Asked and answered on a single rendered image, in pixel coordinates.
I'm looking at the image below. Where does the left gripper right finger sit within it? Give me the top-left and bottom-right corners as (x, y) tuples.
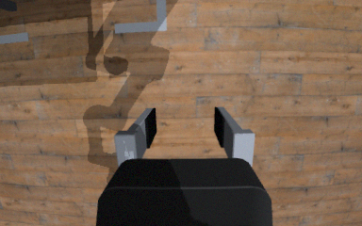
(213, 106), (255, 167)

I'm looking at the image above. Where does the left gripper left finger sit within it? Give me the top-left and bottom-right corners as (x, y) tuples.
(114, 107), (157, 167)

